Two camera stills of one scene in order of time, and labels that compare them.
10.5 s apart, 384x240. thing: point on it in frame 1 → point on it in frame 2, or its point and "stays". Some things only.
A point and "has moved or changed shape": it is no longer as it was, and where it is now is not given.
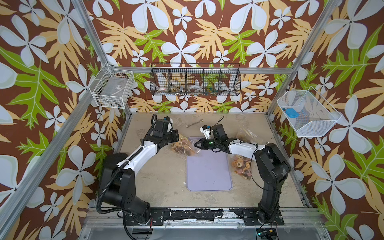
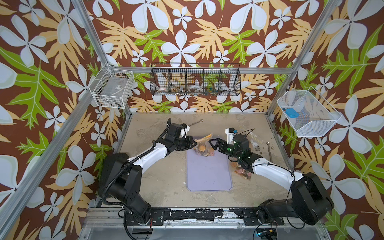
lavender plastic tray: (208, 170) stays
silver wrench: (200, 121) stays
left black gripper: (175, 134) → (189, 145)
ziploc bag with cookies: (185, 146) has moved or changed shape
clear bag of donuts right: (242, 166) stays
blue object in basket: (291, 113) stays
